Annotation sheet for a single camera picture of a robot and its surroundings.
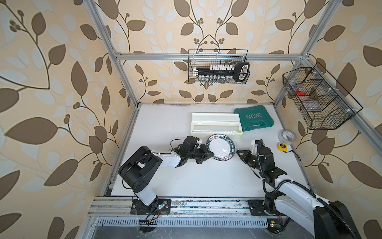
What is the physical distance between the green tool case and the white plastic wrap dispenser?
36 mm

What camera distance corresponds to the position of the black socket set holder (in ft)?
→ 2.70

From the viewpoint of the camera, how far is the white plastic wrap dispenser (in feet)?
3.13

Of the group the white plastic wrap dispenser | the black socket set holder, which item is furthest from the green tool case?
the black socket set holder

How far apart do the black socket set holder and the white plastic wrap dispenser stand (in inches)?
10.7

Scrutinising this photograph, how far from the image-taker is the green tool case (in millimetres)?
1039

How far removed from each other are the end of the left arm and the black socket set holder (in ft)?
1.24
